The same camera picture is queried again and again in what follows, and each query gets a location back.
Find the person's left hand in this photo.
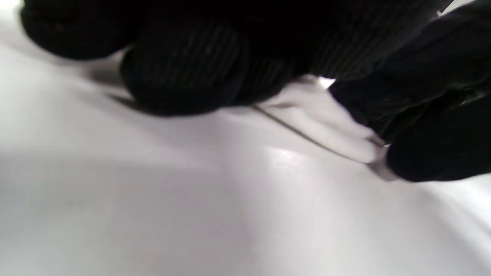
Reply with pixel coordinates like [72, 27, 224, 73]
[19, 0, 451, 117]

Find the person's right hand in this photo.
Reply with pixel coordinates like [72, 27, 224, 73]
[328, 0, 491, 182]

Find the white sock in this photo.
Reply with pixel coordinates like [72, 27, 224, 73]
[251, 77, 390, 165]

